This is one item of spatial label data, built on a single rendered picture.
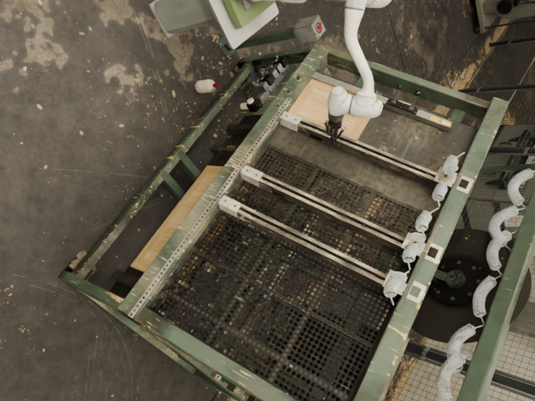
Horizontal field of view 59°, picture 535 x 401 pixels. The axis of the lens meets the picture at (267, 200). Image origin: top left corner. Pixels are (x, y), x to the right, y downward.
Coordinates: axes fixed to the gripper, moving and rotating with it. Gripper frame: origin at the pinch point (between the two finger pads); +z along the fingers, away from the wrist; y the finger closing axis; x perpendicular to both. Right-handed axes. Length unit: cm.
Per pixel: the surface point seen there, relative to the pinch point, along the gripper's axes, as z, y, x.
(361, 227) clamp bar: 2, 39, -45
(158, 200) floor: 66, -107, -60
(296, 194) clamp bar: 5.0, -2.4, -41.5
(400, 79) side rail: 4, 15, 69
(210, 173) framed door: 48, -77, -32
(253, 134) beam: 3.7, -46.8, -16.0
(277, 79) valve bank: 3, -57, 32
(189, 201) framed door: 48, -77, -58
